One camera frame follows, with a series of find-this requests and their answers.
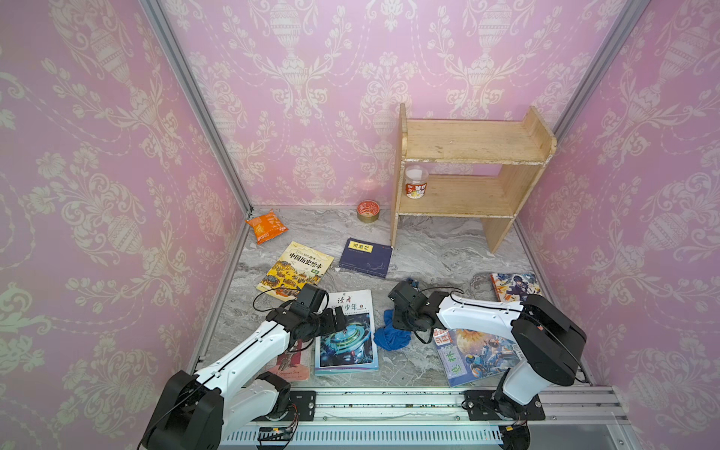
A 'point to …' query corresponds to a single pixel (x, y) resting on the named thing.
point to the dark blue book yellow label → (367, 257)
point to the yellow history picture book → (297, 266)
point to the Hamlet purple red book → (297, 364)
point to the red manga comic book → (515, 287)
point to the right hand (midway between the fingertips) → (396, 322)
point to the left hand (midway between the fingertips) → (337, 325)
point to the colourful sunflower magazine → (471, 355)
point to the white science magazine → (353, 349)
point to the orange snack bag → (266, 226)
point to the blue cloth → (389, 337)
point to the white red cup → (415, 178)
